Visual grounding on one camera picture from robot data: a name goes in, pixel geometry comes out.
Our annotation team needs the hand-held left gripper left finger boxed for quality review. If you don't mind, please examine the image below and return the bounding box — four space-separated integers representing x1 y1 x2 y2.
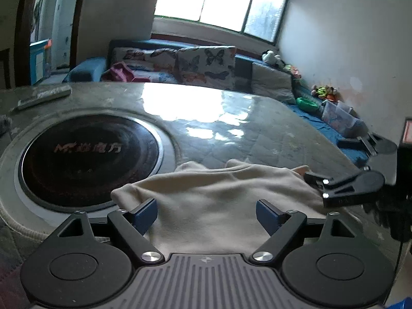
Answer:
45 198 165 264

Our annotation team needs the dark wooden door frame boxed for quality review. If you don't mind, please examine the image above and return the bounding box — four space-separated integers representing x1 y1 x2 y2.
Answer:
14 0 89 87

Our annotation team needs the blue sectional sofa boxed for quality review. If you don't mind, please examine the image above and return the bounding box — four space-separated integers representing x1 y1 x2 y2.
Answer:
63 39 371 165

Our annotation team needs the plain grey cushion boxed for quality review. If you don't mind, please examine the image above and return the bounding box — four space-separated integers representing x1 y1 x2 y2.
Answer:
251 62 296 104

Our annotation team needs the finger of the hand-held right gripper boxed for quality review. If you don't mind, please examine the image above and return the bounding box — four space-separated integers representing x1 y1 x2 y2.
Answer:
338 133 382 156
304 171 364 208

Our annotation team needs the green plastic bowl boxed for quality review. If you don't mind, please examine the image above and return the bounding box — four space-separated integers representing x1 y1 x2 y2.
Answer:
296 97 317 110

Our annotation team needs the yellow plush toy pile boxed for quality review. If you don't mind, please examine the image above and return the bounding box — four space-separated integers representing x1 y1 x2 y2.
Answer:
312 85 338 100

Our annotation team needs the pink clothing pile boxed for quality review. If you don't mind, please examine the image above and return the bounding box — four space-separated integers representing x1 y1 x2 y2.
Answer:
101 62 152 82

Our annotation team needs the white plush toy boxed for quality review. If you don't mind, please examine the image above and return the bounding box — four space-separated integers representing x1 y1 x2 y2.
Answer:
261 51 285 69

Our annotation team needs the cream cloth garment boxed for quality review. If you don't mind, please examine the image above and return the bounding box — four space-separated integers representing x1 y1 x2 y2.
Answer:
111 159 325 255

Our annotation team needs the square butterfly print pillow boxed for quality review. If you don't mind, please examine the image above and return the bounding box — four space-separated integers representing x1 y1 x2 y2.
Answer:
177 46 237 91

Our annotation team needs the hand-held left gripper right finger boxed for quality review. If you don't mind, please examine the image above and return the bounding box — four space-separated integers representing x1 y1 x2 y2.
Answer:
250 199 358 263

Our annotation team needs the clear plastic storage box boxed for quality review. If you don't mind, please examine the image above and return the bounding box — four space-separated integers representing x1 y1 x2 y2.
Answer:
322 100 367 137

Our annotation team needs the large window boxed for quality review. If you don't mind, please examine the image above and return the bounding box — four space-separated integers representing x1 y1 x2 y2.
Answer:
154 0 288 42

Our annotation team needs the long butterfly print pillow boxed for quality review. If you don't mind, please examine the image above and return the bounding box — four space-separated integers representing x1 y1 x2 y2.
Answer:
111 47 179 71

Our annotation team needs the grey flat rectangular object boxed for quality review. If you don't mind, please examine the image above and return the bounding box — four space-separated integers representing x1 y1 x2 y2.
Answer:
18 86 72 110

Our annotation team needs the blue patterned flat pillow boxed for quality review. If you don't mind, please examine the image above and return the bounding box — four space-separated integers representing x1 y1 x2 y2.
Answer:
129 67 179 84

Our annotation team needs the cyan baby cot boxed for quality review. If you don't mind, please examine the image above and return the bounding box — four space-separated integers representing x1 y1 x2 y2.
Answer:
30 39 54 84

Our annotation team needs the round black induction cooktop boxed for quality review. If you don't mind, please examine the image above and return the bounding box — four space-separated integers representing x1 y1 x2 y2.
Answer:
19 116 165 211

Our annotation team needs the person's right hand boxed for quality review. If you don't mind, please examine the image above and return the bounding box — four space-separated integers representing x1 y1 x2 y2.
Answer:
364 196 412 242

